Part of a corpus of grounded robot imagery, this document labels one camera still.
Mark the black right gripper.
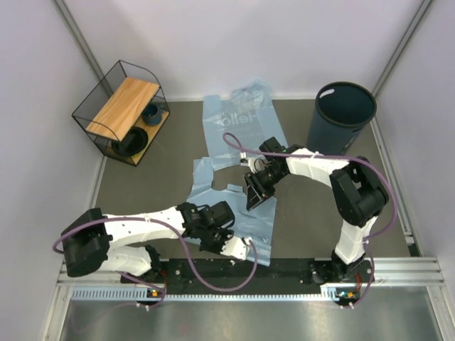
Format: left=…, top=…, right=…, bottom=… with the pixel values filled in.
left=245, top=165, right=288, bottom=210

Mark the light blue printed trash bag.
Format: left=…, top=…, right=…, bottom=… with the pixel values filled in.
left=202, top=80, right=288, bottom=171

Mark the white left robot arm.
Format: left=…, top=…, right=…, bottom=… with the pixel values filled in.
left=61, top=201, right=247, bottom=282

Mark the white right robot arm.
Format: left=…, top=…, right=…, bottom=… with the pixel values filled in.
left=240, top=137, right=389, bottom=281

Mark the dark blue trash bin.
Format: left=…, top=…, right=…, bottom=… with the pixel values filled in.
left=306, top=82, right=377, bottom=155

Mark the black bowl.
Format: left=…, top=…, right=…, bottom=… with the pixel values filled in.
left=112, top=126, right=149, bottom=156

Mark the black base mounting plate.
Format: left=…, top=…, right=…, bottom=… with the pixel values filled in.
left=139, top=259, right=371, bottom=295

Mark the dark blue mug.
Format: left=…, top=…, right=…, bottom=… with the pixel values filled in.
left=141, top=104, right=165, bottom=126

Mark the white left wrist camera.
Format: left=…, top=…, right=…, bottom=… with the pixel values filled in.
left=220, top=237, right=252, bottom=261

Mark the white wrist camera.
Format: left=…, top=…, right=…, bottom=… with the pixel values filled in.
left=220, top=237, right=252, bottom=261
left=240, top=152, right=259, bottom=171

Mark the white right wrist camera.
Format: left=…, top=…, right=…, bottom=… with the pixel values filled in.
left=240, top=152, right=259, bottom=171

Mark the black wire shelf rack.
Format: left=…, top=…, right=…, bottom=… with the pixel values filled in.
left=71, top=60, right=170, bottom=166

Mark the aluminium frame rail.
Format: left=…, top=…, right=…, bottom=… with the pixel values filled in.
left=57, top=257, right=444, bottom=303

